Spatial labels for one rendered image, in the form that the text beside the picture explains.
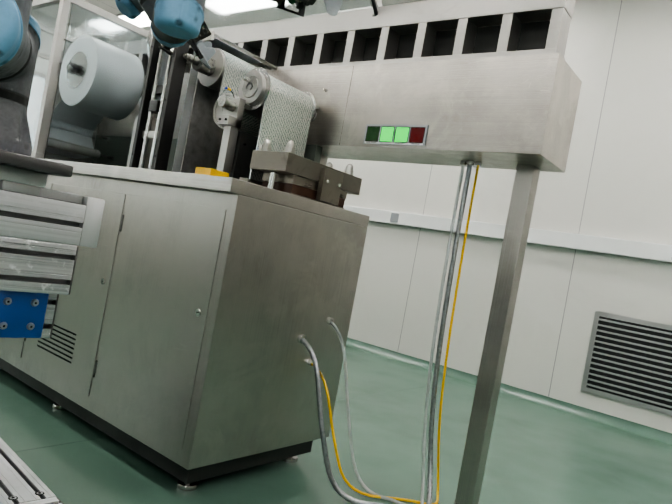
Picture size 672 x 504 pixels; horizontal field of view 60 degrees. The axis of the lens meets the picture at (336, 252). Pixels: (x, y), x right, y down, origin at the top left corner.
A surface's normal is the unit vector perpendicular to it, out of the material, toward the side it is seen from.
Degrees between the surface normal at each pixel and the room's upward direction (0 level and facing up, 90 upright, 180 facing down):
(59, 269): 90
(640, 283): 90
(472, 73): 90
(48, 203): 90
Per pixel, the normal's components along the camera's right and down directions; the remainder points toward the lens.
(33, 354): -0.60, -0.11
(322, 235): 0.78, 0.15
